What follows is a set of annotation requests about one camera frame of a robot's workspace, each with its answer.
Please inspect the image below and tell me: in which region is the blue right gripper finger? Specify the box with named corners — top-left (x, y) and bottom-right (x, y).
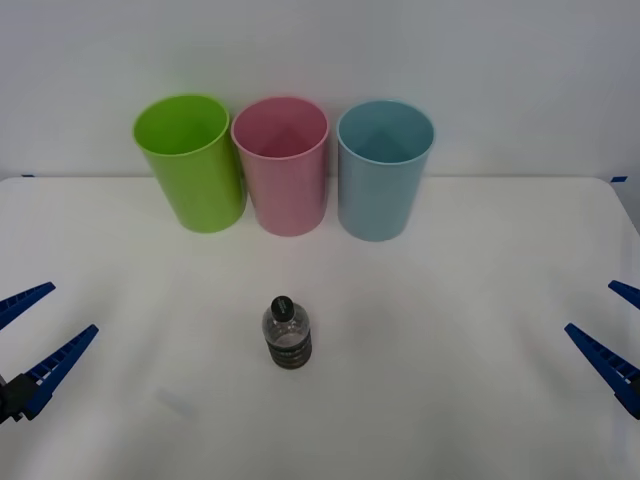
top-left (607, 279), bottom-right (640, 310)
top-left (563, 322), bottom-right (640, 421)

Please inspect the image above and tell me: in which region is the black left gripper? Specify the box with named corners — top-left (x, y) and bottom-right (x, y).
top-left (0, 281), bottom-right (100, 427)

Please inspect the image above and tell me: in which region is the clear bottle with black cap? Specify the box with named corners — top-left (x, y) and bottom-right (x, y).
top-left (260, 294), bottom-right (316, 371)

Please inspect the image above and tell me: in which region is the green plastic bin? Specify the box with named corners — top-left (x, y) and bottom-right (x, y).
top-left (131, 93), bottom-right (249, 234)

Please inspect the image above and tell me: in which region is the pale blue plastic bin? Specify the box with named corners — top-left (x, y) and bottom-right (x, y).
top-left (335, 99), bottom-right (436, 243)

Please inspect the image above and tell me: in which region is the pink plastic bin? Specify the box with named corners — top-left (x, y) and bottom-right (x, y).
top-left (230, 96), bottom-right (332, 238)

